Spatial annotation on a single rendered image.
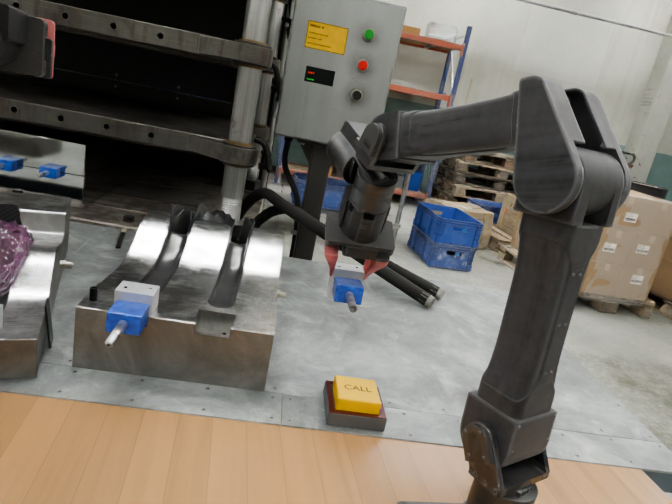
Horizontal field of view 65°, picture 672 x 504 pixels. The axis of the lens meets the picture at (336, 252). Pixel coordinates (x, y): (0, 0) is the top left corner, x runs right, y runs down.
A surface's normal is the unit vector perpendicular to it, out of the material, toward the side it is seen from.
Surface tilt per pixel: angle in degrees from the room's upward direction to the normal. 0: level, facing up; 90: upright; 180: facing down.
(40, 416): 0
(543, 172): 90
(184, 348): 90
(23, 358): 90
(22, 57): 88
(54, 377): 0
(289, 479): 0
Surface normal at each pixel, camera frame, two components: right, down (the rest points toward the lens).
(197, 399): 0.19, -0.94
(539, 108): -0.82, 0.00
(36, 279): 0.34, -0.66
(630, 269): 0.17, 0.17
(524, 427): 0.54, 0.29
